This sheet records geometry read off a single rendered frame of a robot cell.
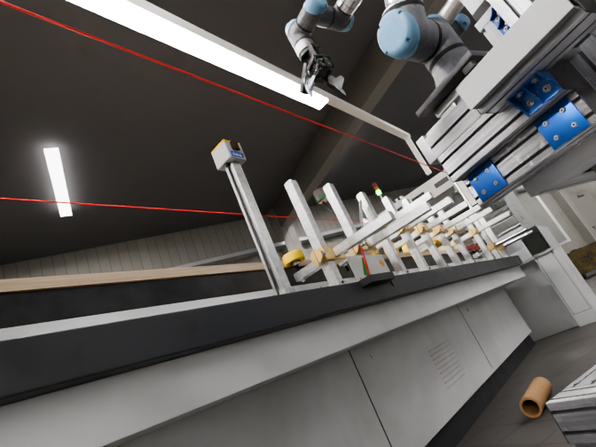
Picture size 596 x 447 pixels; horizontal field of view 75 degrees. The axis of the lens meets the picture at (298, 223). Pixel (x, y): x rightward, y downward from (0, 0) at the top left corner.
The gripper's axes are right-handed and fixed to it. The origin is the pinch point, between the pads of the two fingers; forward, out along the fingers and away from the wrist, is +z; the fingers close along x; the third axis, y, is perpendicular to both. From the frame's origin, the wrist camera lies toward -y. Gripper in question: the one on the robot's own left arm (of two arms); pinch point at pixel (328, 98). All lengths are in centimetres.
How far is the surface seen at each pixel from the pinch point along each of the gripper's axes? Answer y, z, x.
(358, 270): -24, 57, -4
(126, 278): -15, 44, -77
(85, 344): 15, 65, -88
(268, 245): -9, 46, -40
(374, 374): -51, 91, 2
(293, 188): -19.1, 23.3, -17.3
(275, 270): -8, 54, -41
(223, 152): -7.8, 13.3, -42.7
